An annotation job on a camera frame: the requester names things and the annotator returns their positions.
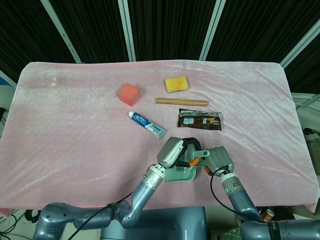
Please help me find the coral foam cube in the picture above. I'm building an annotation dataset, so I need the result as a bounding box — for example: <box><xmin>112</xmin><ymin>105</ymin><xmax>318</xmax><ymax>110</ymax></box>
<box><xmin>117</xmin><ymin>82</ymin><xmax>141</xmax><ymax>106</ymax></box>

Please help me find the brown snack packet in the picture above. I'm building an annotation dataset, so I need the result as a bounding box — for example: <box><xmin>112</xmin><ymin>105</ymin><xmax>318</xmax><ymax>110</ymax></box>
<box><xmin>177</xmin><ymin>108</ymin><xmax>223</xmax><ymax>131</ymax></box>

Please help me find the pink velvet table cloth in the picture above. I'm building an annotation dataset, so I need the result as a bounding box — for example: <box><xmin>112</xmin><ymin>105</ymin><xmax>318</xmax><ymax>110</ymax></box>
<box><xmin>0</xmin><ymin>59</ymin><xmax>320</xmax><ymax>218</ymax></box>

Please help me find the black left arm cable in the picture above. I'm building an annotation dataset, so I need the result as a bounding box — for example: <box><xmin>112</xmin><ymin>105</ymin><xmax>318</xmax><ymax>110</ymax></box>
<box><xmin>66</xmin><ymin>192</ymin><xmax>133</xmax><ymax>240</ymax></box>

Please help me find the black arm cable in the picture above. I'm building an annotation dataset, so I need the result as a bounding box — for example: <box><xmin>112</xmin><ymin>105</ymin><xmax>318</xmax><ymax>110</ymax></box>
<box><xmin>66</xmin><ymin>192</ymin><xmax>133</xmax><ymax>240</ymax></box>
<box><xmin>209</xmin><ymin>166</ymin><xmax>266</xmax><ymax>223</ymax></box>

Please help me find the white partition frame post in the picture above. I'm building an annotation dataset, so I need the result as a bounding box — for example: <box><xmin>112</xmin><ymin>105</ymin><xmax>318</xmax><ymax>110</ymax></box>
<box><xmin>41</xmin><ymin>0</ymin><xmax>82</xmax><ymax>64</ymax></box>
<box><xmin>279</xmin><ymin>21</ymin><xmax>320</xmax><ymax>69</ymax></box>
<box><xmin>199</xmin><ymin>0</ymin><xmax>226</xmax><ymax>61</ymax></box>
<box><xmin>118</xmin><ymin>0</ymin><xmax>137</xmax><ymax>62</ymax></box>

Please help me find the green plastic dustpan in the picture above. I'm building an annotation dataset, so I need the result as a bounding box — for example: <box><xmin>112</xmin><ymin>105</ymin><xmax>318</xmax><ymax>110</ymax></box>
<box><xmin>164</xmin><ymin>158</ymin><xmax>210</xmax><ymax>183</ymax></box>

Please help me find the yellow green sponge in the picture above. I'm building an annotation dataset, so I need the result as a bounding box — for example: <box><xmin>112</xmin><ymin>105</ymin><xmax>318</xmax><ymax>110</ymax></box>
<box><xmin>163</xmin><ymin>76</ymin><xmax>190</xmax><ymax>94</ymax></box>

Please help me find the grey metal side rack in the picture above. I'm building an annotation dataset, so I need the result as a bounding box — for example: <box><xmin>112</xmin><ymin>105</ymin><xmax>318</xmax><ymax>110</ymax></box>
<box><xmin>291</xmin><ymin>92</ymin><xmax>320</xmax><ymax>111</ymax></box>

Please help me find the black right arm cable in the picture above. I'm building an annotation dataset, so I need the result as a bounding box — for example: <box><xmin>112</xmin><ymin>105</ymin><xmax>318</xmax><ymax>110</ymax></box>
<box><xmin>209</xmin><ymin>166</ymin><xmax>266</xmax><ymax>223</ymax></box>

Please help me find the blue white toothpaste tube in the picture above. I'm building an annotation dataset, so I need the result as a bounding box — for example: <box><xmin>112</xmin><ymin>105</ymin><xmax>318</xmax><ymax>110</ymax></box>
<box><xmin>128</xmin><ymin>111</ymin><xmax>168</xmax><ymax>140</ymax></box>

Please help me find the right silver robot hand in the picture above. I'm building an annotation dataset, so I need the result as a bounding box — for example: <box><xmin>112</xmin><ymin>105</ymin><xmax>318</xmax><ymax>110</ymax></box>
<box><xmin>199</xmin><ymin>146</ymin><xmax>235</xmax><ymax>176</ymax></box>

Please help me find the red snack can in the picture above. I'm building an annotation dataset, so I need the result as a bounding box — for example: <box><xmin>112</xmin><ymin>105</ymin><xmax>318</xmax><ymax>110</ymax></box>
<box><xmin>261</xmin><ymin>209</ymin><xmax>276</xmax><ymax>223</ymax></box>

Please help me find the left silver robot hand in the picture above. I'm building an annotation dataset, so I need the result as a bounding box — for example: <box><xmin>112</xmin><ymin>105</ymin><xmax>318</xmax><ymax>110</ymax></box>
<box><xmin>156</xmin><ymin>136</ymin><xmax>202</xmax><ymax>169</ymax></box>

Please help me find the wooden rolling pin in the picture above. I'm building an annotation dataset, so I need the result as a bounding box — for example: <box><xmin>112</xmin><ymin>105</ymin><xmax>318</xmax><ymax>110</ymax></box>
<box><xmin>154</xmin><ymin>97</ymin><xmax>209</xmax><ymax>107</ymax></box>

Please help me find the blue grey robot torso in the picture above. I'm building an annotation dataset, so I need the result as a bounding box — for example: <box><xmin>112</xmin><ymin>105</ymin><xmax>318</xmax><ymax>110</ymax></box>
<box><xmin>99</xmin><ymin>206</ymin><xmax>208</xmax><ymax>240</ymax></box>

